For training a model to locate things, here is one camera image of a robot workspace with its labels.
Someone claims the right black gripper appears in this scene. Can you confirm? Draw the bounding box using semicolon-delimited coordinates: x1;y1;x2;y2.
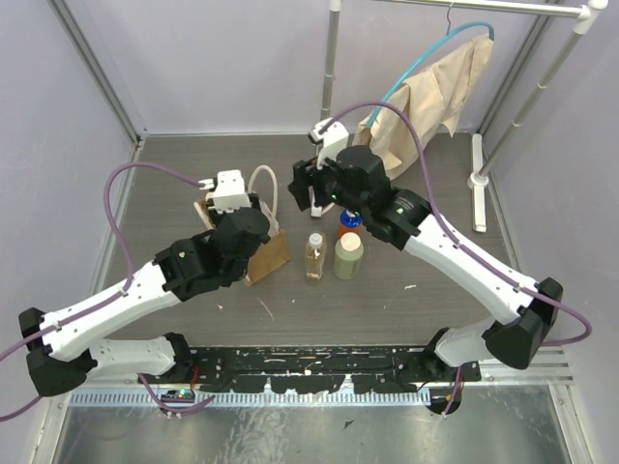
289;153;368;218

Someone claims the watermelon print canvas bag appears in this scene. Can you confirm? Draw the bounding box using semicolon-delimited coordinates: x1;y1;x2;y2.
193;164;290;286

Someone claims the orange bottle blue pump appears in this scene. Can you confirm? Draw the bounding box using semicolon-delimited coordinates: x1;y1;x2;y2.
338;210;362;239

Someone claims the clear bottle white cap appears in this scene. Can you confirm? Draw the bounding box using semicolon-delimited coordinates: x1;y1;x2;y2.
305;232;327;283

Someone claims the olive green lotion bottle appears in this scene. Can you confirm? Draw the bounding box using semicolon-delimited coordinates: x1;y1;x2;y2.
334;232;365;280

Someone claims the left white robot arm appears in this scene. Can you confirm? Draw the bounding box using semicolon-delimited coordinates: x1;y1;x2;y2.
19;208;270;397

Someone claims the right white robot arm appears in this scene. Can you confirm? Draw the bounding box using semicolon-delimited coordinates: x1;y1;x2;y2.
288;146;563;381

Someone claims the beige shirt on hanger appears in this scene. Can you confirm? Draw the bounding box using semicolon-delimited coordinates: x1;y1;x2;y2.
353;34;493;180

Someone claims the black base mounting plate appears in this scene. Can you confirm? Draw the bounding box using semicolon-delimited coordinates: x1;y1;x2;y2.
146;345;457;394

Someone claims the teal clothes hanger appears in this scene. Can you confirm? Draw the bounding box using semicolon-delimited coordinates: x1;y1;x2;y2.
383;21;495;132

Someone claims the metal clothes rack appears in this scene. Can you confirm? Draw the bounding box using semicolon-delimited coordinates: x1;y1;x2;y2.
320;0;608;233

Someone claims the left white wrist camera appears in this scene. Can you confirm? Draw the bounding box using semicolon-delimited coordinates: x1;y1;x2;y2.
198;169;251;214

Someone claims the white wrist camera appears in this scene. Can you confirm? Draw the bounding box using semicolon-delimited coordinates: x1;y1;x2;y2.
309;118;349;169
198;169;251;214

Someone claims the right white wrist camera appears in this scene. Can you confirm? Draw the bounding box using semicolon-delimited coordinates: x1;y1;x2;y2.
309;118;349;169

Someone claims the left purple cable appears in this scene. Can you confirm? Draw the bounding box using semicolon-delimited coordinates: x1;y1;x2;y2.
0;161;219;421

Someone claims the purple cable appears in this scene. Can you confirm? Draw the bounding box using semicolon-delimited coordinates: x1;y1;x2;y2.
0;161;219;421
323;101;593;418

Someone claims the aluminium frame post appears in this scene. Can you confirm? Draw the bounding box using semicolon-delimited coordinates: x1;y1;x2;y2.
47;1;148;144

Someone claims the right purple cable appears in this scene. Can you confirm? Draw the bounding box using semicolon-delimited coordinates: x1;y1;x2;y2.
323;101;593;418

